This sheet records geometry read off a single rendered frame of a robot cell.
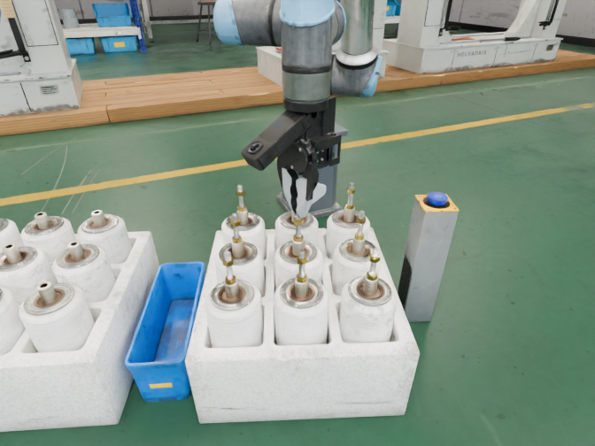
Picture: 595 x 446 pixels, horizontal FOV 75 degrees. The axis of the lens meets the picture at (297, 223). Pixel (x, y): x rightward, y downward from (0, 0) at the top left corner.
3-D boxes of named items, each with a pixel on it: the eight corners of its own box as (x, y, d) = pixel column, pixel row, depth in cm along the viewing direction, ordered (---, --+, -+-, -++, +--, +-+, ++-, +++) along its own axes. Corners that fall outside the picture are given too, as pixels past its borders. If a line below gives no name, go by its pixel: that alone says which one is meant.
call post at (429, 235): (395, 302, 100) (413, 196, 84) (421, 301, 100) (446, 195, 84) (402, 322, 94) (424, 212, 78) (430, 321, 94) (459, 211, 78)
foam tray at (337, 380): (223, 285, 106) (216, 230, 96) (366, 280, 107) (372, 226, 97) (198, 424, 73) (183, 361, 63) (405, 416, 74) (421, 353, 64)
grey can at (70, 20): (65, 26, 429) (59, 7, 419) (81, 26, 435) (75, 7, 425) (64, 28, 417) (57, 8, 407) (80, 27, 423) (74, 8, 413)
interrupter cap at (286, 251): (319, 265, 73) (319, 262, 73) (279, 265, 73) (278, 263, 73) (316, 242, 80) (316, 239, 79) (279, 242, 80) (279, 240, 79)
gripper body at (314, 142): (340, 167, 68) (345, 97, 62) (305, 181, 63) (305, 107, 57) (311, 155, 73) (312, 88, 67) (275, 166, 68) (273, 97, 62)
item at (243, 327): (204, 372, 74) (191, 302, 65) (235, 337, 81) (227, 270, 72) (245, 394, 70) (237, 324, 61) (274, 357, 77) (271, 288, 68)
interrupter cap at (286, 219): (320, 225, 85) (320, 222, 85) (288, 234, 82) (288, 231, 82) (304, 210, 91) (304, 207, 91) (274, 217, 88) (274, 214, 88)
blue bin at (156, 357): (168, 299, 101) (159, 263, 95) (211, 296, 102) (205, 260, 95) (136, 406, 76) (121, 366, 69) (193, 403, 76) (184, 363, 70)
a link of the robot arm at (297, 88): (305, 76, 55) (269, 68, 60) (305, 109, 57) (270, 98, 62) (341, 70, 59) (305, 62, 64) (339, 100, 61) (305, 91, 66)
